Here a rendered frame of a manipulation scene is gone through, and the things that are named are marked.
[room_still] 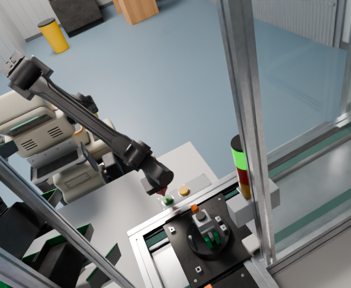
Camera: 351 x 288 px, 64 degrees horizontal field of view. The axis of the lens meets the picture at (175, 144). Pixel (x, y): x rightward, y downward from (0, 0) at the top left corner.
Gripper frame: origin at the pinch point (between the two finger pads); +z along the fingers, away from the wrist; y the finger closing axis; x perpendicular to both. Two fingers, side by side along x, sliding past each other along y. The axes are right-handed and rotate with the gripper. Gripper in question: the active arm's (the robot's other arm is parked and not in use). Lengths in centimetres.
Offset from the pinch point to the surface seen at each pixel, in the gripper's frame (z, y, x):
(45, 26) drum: 61, -38, 533
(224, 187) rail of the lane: 2.8, 20.6, -8.6
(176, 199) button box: 3.3, 3.4, -2.8
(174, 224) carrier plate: 2.2, -1.5, -12.4
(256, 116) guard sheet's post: -52, 16, -38
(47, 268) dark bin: -23.9, -33.4, -22.4
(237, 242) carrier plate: 1.4, 12.5, -29.3
